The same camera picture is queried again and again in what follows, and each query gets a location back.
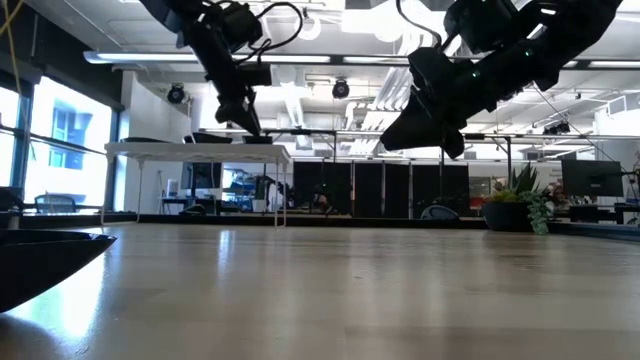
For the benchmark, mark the black table edge rail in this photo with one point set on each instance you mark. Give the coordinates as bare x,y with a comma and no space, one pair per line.
165,218

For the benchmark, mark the person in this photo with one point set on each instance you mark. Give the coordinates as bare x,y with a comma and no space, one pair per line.
322,202

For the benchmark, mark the grey office chair back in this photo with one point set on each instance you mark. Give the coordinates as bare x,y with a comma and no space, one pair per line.
440,212

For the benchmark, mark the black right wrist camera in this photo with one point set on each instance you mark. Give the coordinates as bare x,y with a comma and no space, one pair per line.
480,25

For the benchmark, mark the small white pot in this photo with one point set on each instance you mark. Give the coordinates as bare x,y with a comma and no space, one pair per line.
260,205

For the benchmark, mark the dark background monitor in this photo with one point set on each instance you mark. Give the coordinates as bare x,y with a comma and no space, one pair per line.
202,175

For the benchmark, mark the small black mounted camera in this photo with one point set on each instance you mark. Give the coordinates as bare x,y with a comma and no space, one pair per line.
557,129

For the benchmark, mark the black folding partition screen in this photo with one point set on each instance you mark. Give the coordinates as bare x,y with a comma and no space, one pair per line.
370,187

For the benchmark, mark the mesh office chair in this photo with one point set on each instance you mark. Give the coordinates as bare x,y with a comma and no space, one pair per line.
55,204

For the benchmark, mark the large black boat-shaped plate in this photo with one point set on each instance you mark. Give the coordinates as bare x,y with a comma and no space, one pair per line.
40,270

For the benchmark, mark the black round hanging camera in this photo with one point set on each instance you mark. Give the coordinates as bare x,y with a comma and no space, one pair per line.
341,90
176,94

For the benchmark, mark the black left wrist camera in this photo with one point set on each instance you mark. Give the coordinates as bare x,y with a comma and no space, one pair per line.
242,25

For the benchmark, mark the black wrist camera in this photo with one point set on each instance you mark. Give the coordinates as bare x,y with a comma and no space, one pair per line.
480,25
242,25

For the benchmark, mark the dark office desk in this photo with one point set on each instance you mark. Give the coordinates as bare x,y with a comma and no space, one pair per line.
582,214

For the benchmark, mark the black deep bowl plate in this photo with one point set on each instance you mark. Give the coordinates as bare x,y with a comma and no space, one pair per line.
210,139

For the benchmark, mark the potted succulent plant black pot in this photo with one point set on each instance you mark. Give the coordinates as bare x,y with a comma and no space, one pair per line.
505,217

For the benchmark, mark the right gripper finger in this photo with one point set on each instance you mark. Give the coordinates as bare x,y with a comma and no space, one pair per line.
420,143
412,125

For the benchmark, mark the black computer monitor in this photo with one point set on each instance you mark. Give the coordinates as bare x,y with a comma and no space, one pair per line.
592,177

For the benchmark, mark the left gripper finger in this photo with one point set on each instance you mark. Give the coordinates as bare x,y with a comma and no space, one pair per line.
247,115
227,112

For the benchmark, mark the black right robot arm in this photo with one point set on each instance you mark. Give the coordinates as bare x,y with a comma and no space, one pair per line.
560,45

